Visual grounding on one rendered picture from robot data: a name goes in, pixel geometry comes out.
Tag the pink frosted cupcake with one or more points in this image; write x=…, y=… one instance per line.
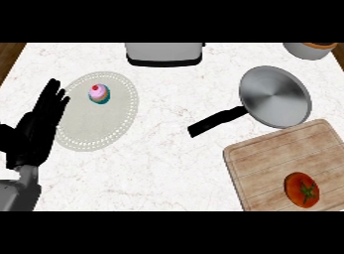
x=100, y=93

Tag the pale round placemat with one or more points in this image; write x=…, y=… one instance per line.
x=98, y=115

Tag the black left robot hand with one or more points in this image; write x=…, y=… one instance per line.
x=35, y=132

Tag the wooden cutting board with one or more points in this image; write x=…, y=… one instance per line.
x=296, y=158

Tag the red tomato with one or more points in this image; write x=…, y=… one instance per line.
x=302, y=190

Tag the grey pot with wooden lid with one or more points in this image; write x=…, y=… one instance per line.
x=309, y=50

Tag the pale grey toaster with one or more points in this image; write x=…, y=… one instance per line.
x=163, y=53

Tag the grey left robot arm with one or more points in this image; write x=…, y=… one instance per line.
x=14, y=191

